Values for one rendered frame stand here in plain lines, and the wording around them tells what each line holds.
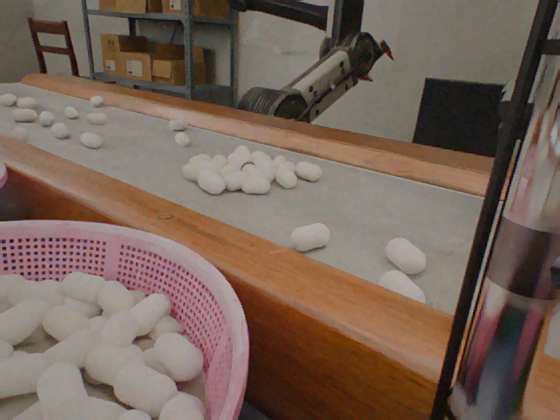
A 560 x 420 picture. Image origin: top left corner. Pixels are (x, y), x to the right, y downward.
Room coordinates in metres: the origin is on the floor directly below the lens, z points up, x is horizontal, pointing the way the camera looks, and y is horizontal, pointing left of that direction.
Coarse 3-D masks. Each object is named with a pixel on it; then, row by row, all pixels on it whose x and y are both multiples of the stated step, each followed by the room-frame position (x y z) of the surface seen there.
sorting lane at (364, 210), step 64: (0, 128) 0.66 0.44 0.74; (128, 128) 0.73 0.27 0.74; (192, 128) 0.76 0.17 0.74; (192, 192) 0.43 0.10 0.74; (320, 192) 0.46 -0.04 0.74; (384, 192) 0.47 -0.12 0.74; (448, 192) 0.49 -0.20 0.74; (320, 256) 0.30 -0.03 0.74; (384, 256) 0.31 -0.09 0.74; (448, 256) 0.32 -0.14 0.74
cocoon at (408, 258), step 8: (392, 240) 0.30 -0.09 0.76; (400, 240) 0.30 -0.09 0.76; (392, 248) 0.29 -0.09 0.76; (400, 248) 0.29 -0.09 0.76; (408, 248) 0.29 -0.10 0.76; (416, 248) 0.29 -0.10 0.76; (392, 256) 0.29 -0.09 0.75; (400, 256) 0.28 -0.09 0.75; (408, 256) 0.28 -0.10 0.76; (416, 256) 0.28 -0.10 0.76; (424, 256) 0.28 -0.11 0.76; (400, 264) 0.28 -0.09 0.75; (408, 264) 0.28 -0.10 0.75; (416, 264) 0.27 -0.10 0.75; (424, 264) 0.28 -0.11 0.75; (408, 272) 0.28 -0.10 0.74; (416, 272) 0.28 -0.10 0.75
